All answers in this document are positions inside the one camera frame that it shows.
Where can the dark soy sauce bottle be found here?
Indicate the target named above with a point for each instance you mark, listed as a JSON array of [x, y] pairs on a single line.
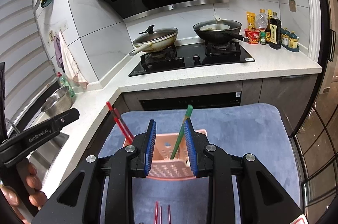
[[275, 32]]

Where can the small green cap jar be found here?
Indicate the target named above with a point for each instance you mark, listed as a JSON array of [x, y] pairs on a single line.
[[263, 38]]

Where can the yellow cap sauce bottle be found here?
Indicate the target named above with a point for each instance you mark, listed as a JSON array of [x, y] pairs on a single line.
[[267, 30]]

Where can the white hanging towel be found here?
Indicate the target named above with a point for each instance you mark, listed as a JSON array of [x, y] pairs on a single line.
[[71, 67]]

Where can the green hanging strainer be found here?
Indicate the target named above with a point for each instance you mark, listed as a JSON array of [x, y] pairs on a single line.
[[45, 3]]

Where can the black gas cooktop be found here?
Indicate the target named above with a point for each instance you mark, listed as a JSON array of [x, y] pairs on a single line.
[[189, 56]]

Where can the blue fuzzy mat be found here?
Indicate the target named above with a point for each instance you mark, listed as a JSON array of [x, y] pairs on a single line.
[[256, 129]]

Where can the clear plastic oil bottle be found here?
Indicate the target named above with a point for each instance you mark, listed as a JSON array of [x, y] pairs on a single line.
[[261, 20]]

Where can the steel mixing bowl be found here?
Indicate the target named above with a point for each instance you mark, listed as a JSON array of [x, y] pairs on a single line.
[[59, 102]]

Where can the pink plastic utensil basket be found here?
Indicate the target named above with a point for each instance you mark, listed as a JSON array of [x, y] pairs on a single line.
[[165, 169]]

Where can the purple hanging cloth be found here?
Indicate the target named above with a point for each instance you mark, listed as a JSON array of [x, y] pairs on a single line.
[[58, 53]]

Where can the red instant noodle cup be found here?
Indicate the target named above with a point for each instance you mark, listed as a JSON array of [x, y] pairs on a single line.
[[253, 35]]

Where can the green dish soap bottle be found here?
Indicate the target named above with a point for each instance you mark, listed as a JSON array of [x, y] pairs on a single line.
[[64, 83]]

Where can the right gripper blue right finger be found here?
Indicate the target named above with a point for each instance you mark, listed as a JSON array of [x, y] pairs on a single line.
[[191, 150]]

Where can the yellow seasoning packet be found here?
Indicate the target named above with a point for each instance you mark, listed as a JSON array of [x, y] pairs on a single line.
[[251, 20]]

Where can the dark red chopstick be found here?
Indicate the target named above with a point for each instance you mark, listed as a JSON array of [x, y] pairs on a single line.
[[124, 125]]

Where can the stainless steel sink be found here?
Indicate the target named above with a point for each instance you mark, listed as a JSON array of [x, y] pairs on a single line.
[[44, 156]]

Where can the beige wok with lid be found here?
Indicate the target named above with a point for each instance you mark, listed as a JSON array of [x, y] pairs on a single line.
[[153, 40]]

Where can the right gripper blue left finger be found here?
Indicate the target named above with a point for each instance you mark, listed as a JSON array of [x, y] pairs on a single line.
[[149, 146]]

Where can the green chopstick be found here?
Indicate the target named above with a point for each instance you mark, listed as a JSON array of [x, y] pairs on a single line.
[[181, 132]]

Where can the black frying pan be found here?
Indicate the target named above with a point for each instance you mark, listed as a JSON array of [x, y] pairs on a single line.
[[219, 30]]

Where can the person's left hand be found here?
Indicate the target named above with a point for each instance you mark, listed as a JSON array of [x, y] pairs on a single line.
[[21, 188]]

